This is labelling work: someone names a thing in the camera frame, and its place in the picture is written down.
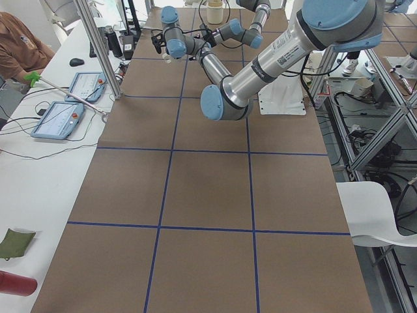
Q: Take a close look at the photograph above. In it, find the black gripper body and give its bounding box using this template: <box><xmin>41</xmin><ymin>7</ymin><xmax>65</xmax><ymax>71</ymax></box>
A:
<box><xmin>201</xmin><ymin>29</ymin><xmax>217</xmax><ymax>48</ymax></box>

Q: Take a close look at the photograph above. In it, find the upper blue teach pendant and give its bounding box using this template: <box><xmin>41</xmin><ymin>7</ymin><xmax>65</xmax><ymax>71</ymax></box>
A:
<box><xmin>68</xmin><ymin>72</ymin><xmax>107</xmax><ymax>103</ymax></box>

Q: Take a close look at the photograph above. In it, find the black computer mouse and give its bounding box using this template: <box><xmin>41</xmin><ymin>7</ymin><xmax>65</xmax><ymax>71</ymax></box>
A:
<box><xmin>69</xmin><ymin>58</ymin><xmax>85</xmax><ymax>67</ymax></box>

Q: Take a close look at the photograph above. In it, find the cream cylindrical container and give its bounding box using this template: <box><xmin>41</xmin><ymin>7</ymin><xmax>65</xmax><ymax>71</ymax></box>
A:
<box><xmin>207</xmin><ymin>0</ymin><xmax>223</xmax><ymax>25</ymax></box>

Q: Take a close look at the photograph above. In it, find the black water bottle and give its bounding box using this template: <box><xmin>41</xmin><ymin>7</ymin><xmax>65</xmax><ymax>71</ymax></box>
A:
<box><xmin>106</xmin><ymin>29</ymin><xmax>122</xmax><ymax>57</ymax></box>

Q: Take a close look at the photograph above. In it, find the black keyboard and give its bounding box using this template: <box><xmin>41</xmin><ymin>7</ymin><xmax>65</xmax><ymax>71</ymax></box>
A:
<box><xmin>89</xmin><ymin>26</ymin><xmax>110</xmax><ymax>59</ymax></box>

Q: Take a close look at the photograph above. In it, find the metal rod green handle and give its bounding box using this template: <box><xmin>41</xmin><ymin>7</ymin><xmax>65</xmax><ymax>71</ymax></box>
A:
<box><xmin>23</xmin><ymin>71</ymin><xmax>109</xmax><ymax>123</ymax></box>

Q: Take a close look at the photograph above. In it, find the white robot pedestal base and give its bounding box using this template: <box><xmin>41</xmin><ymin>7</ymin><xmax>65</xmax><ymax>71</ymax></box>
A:
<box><xmin>257</xmin><ymin>0</ymin><xmax>313</xmax><ymax>117</ymax></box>

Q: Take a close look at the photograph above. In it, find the green cloth pouch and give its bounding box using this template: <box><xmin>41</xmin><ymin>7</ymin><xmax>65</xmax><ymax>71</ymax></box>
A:
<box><xmin>1</xmin><ymin>229</ymin><xmax>36</xmax><ymax>261</ymax></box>

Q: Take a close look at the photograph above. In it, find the person in brown shirt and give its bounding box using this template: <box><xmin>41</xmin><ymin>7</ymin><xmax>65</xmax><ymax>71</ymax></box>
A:
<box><xmin>1</xmin><ymin>12</ymin><xmax>55</xmax><ymax>85</ymax></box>

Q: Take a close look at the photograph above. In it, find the lower blue teach pendant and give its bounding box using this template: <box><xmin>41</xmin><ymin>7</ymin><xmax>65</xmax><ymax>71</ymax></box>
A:
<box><xmin>31</xmin><ymin>101</ymin><xmax>84</xmax><ymax>140</ymax></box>

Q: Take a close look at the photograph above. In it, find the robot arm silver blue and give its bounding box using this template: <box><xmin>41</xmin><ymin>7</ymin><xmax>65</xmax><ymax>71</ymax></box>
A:
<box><xmin>160</xmin><ymin>1</ymin><xmax>385</xmax><ymax>121</ymax></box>
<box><xmin>200</xmin><ymin>0</ymin><xmax>271</xmax><ymax>49</ymax></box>

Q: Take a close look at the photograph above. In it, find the blue teach pendant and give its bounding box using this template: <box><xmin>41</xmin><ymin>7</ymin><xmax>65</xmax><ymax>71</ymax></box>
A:
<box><xmin>68</xmin><ymin>72</ymin><xmax>107</xmax><ymax>103</ymax></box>
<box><xmin>31</xmin><ymin>101</ymin><xmax>84</xmax><ymax>140</ymax></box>

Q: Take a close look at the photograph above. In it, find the white chair seat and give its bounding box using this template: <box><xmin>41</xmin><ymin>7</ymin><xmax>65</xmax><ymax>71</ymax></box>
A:
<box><xmin>336</xmin><ymin>181</ymin><xmax>416</xmax><ymax>248</ymax></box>

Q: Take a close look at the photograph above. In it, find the white paper cup box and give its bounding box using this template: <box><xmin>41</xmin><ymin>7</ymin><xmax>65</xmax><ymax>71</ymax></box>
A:
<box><xmin>351</xmin><ymin>78</ymin><xmax>374</xmax><ymax>97</ymax></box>

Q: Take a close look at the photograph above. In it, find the aluminium frame post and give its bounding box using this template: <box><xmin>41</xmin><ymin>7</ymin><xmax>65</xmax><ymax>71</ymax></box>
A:
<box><xmin>74</xmin><ymin>0</ymin><xmax>122</xmax><ymax>100</ymax></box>

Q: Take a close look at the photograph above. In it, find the red cylinder bottle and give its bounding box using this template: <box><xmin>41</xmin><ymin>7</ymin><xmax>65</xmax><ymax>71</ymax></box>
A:
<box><xmin>1</xmin><ymin>271</ymin><xmax>38</xmax><ymax>296</ymax></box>

